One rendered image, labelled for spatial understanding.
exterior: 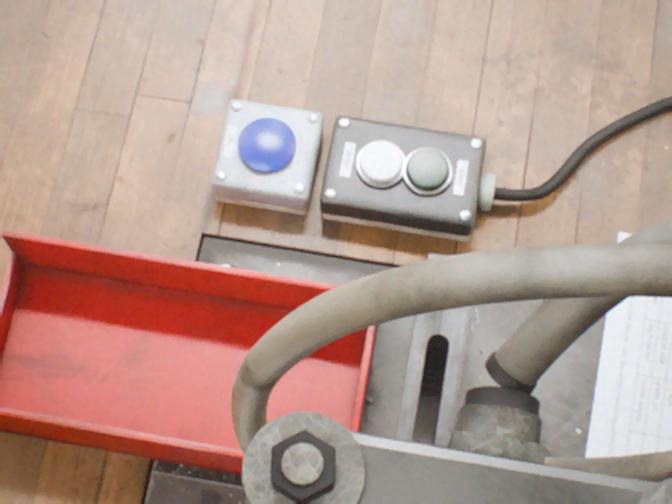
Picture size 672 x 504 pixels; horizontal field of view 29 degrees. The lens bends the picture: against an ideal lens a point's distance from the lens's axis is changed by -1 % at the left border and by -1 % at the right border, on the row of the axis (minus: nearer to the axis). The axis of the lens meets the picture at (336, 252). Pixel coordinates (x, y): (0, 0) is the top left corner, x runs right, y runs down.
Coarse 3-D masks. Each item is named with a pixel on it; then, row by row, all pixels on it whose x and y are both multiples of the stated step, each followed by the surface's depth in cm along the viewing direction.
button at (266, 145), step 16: (256, 128) 89; (272, 128) 89; (288, 128) 89; (240, 144) 89; (256, 144) 89; (272, 144) 89; (288, 144) 89; (256, 160) 88; (272, 160) 88; (288, 160) 89
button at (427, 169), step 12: (420, 156) 88; (432, 156) 88; (444, 156) 89; (408, 168) 88; (420, 168) 88; (432, 168) 88; (444, 168) 88; (420, 180) 88; (432, 180) 88; (444, 180) 88
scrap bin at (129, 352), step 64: (64, 256) 86; (128, 256) 84; (0, 320) 86; (64, 320) 88; (128, 320) 88; (192, 320) 88; (256, 320) 88; (0, 384) 86; (64, 384) 86; (128, 384) 86; (192, 384) 86; (320, 384) 86; (128, 448) 83; (192, 448) 79
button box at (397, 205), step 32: (352, 128) 90; (384, 128) 90; (416, 128) 90; (608, 128) 92; (352, 160) 89; (448, 160) 89; (480, 160) 89; (576, 160) 91; (352, 192) 88; (384, 192) 88; (416, 192) 88; (448, 192) 88; (480, 192) 89; (512, 192) 90; (544, 192) 90; (384, 224) 90; (416, 224) 89; (448, 224) 88
